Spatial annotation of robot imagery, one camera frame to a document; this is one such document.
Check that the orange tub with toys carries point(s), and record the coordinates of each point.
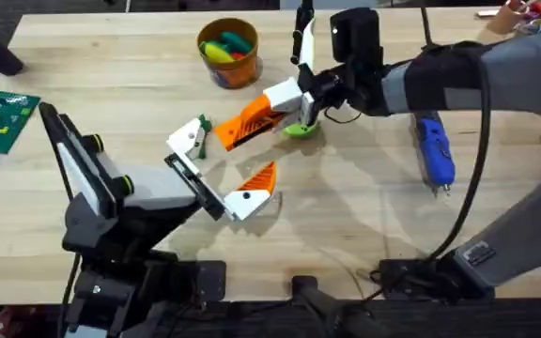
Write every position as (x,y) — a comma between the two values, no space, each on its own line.
(230,70)

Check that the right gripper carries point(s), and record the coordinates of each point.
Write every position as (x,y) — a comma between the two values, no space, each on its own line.
(360,89)

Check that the black upright plate left wrist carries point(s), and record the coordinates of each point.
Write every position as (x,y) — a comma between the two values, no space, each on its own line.
(80,176)

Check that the heap of assorted items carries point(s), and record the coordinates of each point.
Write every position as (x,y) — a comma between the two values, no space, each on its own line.
(519,16)

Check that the green disc with holes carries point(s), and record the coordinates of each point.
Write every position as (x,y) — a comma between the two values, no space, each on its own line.
(298,130)

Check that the green vegetable toy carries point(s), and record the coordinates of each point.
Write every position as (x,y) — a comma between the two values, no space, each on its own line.
(206,127)

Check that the black rail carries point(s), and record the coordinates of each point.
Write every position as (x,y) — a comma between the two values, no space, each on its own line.
(439,321)

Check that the blue electric screwdriver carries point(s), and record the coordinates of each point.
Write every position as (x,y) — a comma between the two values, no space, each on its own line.
(435,150)

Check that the black upright plate wrist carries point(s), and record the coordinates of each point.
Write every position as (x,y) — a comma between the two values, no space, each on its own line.
(80,176)
(307,42)

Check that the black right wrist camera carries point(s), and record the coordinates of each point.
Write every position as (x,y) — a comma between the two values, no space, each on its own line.
(355,37)

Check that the black stand pole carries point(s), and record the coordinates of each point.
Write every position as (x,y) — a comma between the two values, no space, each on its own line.
(317,296)

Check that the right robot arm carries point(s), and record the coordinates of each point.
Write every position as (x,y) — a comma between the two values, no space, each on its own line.
(524,70)

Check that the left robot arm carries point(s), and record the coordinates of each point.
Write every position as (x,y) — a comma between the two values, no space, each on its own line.
(111,291)

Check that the black upright plate right wrist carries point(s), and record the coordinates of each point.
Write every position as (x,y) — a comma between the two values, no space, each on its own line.
(307,42)

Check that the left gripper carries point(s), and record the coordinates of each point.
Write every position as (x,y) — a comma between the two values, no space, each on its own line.
(158,188)

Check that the orange ribbed wedge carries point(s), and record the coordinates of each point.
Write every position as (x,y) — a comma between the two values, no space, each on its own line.
(228,133)

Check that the green board with toy blocks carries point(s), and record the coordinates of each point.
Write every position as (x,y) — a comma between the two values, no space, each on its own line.
(3,112)

